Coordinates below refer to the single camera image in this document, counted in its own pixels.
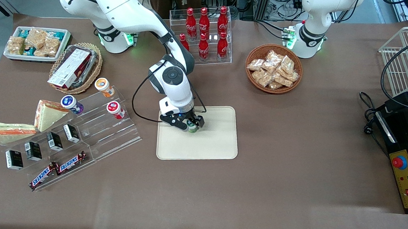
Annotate oval wicker basket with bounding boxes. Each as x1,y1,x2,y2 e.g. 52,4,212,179
48,41,104,96

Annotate clear acrylic stepped rack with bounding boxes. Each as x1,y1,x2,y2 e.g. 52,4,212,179
19,81,145,198

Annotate thick black looped cable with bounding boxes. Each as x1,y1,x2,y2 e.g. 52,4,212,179
379,30,408,110

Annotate small black carton box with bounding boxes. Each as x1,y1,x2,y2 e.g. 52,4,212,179
46,131,64,152
5,149,25,170
23,141,43,162
63,124,81,143

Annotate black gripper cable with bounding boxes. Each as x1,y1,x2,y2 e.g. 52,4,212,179
131,57,210,125

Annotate person in brown trousers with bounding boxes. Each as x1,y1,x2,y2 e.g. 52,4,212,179
145,0,203,21

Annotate round wicker basket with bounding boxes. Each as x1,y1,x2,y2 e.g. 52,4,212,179
244,42,305,96

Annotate purple gum bottle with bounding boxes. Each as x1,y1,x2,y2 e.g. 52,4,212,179
60,94,85,115

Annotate black arm base cable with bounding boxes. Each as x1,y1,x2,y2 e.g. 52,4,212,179
254,19,291,40

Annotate beige plastic tray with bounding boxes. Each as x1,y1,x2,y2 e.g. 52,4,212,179
156,102,241,165

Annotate red white cookie box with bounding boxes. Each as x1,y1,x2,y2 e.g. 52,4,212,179
47,47,92,92

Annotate red gum bottle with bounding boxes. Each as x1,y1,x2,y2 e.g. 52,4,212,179
106,101,126,120

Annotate black cable with plug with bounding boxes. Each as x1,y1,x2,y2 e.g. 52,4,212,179
357,92,383,136

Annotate clear acrylic bottle rack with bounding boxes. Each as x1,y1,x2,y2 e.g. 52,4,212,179
167,4,236,67

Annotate dark clear cookie pack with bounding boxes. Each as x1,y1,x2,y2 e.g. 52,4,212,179
64,43,99,83

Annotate wrapped triangular sandwich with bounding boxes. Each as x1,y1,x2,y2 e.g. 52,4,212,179
34,99,71,134
0,122,38,148

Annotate red Coca-Cola bottle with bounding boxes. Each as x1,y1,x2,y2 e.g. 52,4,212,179
198,7,211,37
197,33,211,61
178,33,192,52
216,6,230,35
184,7,199,42
216,31,229,60

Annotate white plastic bin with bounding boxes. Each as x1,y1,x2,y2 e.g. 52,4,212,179
3,25,72,65

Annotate white wire basket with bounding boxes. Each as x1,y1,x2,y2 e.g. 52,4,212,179
375,24,408,99

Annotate orange gum bottle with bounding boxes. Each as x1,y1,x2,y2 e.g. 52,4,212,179
94,77,116,98

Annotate black yellow control box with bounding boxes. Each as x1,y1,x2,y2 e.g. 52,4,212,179
368,90,408,215

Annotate Snickers chocolate bar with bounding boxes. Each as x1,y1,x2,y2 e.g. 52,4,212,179
56,149,87,177
28,160,60,193

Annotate clear rice crisp packet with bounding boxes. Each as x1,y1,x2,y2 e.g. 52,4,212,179
34,36,61,58
7,36,25,55
25,28,47,49

